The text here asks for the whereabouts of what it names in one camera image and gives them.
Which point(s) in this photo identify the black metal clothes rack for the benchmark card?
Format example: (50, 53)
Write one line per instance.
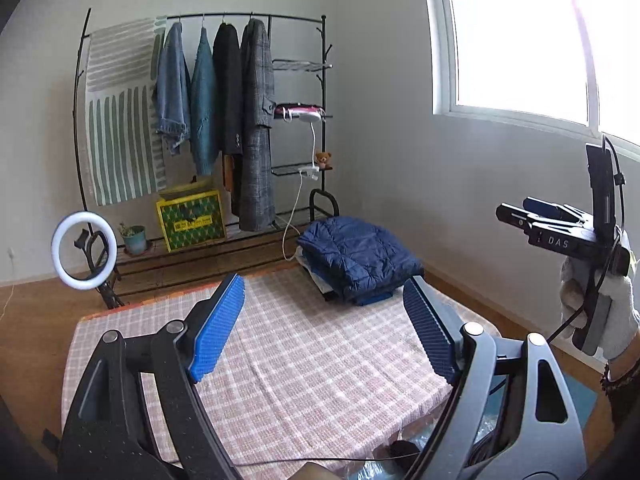
(200, 262)

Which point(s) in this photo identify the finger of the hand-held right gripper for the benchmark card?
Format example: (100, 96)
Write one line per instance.
(545, 208)
(515, 217)

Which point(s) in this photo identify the black metal tube frame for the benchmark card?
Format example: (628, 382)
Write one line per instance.
(314, 199)

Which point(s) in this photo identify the teal knit sweater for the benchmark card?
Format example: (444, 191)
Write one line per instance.
(204, 110)

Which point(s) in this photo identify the folded white garment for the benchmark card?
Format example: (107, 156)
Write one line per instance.
(307, 266)

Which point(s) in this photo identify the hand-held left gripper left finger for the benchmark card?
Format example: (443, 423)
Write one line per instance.
(220, 330)

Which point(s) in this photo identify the small potted plant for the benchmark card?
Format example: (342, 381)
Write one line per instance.
(135, 242)

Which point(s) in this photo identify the black coat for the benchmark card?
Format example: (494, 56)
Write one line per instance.
(227, 85)

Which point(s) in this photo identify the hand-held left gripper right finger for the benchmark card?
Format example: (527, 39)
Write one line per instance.
(430, 330)

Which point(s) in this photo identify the small brown teddy bear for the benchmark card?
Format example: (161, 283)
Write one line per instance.
(324, 160)

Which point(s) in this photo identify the yellow green patterned box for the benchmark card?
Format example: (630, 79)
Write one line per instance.
(192, 222)

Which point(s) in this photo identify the person's right hand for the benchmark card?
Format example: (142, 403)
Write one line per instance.
(625, 320)

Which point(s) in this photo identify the white clip lamp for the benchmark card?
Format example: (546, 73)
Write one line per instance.
(309, 116)

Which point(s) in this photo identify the pink black small appliance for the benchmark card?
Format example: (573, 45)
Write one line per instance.
(300, 108)

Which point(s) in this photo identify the person's right forearm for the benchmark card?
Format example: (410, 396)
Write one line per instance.
(625, 410)

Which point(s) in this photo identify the navy puffer jacket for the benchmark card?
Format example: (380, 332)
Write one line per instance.
(355, 255)

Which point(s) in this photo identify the grey plaid long coat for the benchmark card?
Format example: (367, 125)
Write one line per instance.
(255, 160)

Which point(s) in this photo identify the blue floor mat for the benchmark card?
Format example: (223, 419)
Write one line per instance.
(582, 400)

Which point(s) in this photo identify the green striped white cloth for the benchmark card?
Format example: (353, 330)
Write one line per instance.
(120, 135)

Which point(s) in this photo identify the black tripod stand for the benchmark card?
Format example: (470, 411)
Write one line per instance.
(107, 295)

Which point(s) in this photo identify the white framed window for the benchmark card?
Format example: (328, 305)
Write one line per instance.
(520, 35)

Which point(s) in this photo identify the blue denim jacket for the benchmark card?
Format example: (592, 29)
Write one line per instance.
(172, 95)

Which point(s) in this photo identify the pink plaid mat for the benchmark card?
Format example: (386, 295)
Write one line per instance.
(300, 370)

